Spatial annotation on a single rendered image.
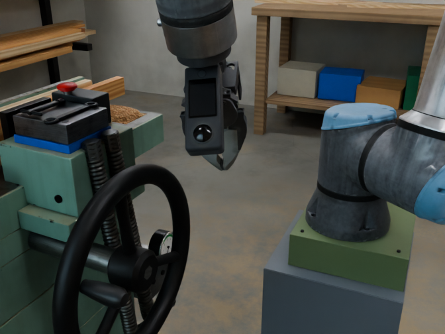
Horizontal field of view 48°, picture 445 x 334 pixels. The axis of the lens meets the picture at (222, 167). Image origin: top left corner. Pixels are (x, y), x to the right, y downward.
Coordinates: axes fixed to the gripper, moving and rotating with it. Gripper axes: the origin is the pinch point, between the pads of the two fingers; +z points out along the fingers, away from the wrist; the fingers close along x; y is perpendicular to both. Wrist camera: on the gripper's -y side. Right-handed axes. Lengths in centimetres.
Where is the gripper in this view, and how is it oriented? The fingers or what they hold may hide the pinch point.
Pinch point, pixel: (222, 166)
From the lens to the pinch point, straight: 75.8
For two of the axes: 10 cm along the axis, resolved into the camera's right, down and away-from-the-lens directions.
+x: -9.9, 0.4, 1.6
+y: 0.9, -7.1, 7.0
